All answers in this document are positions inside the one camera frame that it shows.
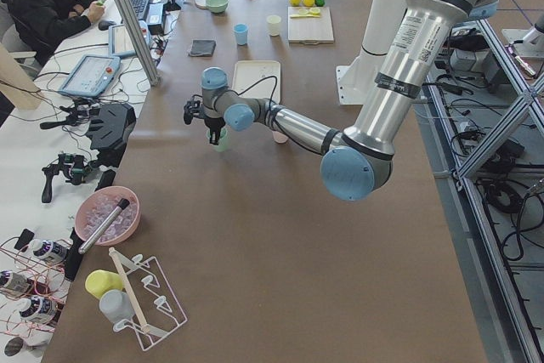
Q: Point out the teach pendant tablet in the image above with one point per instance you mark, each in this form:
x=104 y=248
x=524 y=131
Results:
x=91 y=76
x=120 y=43

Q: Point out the green bowl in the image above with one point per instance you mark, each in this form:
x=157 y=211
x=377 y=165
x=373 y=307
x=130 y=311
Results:
x=217 y=6

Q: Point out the grey cup on rack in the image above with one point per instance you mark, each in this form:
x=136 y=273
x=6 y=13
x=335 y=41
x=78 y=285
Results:
x=115 y=306

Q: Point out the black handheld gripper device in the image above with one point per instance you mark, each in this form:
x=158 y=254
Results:
x=81 y=112

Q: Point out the metal muddler in bowl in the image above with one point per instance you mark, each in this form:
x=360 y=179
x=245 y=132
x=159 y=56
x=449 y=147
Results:
x=104 y=226

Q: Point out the wooden cutting board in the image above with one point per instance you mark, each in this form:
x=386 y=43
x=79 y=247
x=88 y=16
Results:
x=310 y=31

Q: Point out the pink cup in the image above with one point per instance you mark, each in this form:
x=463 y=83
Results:
x=279 y=138

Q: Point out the cream yellow cup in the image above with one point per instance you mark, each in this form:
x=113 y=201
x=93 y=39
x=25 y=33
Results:
x=274 y=25

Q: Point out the cream tray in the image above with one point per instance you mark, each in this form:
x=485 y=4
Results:
x=258 y=79

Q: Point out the computer mouse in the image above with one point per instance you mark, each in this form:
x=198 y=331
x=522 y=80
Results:
x=104 y=25

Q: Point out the black plastic housing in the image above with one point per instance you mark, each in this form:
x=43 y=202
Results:
x=109 y=130

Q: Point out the yellow cup on rack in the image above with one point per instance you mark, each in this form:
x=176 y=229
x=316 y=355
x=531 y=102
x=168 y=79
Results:
x=101 y=281

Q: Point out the seated person in black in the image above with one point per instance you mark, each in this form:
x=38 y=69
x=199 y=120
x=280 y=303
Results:
x=45 y=24

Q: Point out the blue cup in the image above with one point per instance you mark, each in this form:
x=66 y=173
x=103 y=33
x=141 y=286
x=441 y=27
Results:
x=241 y=34

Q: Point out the bottle with dark label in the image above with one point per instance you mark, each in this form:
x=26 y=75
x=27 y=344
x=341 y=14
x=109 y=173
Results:
x=50 y=252

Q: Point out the yellow plastic knife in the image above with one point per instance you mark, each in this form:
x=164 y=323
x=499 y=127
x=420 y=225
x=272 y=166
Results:
x=304 y=16

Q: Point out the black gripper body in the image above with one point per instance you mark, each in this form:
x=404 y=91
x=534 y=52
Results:
x=212 y=123

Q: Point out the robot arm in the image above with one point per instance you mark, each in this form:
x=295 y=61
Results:
x=357 y=160

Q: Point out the grey folded cloth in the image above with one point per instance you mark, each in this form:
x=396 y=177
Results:
x=202 y=48

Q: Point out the mint green cup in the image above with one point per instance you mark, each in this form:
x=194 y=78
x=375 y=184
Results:
x=223 y=142

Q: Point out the aluminium frame post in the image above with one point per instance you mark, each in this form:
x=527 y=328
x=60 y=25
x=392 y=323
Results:
x=139 y=44

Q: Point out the white wire cup rack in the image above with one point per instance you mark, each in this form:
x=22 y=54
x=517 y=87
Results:
x=158 y=314

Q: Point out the pink bowl with ice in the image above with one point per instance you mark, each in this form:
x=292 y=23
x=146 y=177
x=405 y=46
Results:
x=94 y=211

